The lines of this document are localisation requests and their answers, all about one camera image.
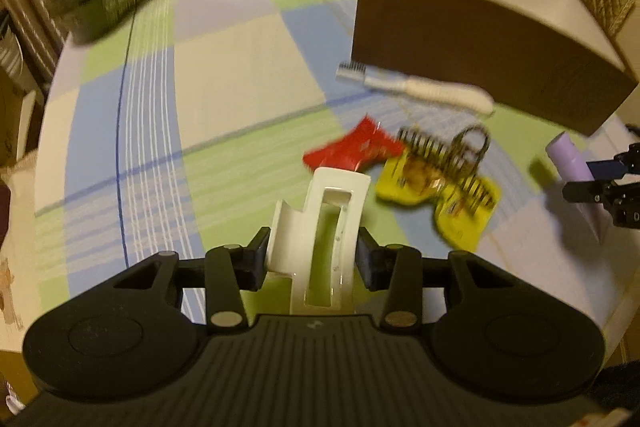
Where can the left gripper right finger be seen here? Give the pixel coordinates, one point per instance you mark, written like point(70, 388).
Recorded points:
point(397, 269)

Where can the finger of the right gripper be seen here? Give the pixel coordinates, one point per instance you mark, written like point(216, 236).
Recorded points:
point(587, 192)
point(620, 165)

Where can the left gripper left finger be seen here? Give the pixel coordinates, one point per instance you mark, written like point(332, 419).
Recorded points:
point(229, 270)

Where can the lilac cream tube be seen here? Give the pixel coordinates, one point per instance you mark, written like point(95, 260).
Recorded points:
point(567, 159)

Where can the white plastic holder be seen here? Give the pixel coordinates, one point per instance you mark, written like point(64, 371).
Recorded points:
point(315, 247)

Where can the yellow chicken snack packet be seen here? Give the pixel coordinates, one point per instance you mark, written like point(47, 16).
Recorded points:
point(462, 209)

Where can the red snack wrapper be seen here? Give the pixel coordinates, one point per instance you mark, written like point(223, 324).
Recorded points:
point(367, 144)

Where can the white toothbrush black bristles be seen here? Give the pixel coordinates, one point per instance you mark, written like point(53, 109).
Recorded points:
point(448, 93)

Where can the checkered tablecloth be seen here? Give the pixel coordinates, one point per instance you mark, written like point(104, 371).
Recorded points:
point(181, 130)

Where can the brown cardboard box white inside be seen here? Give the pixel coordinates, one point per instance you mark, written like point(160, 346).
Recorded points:
point(549, 58)

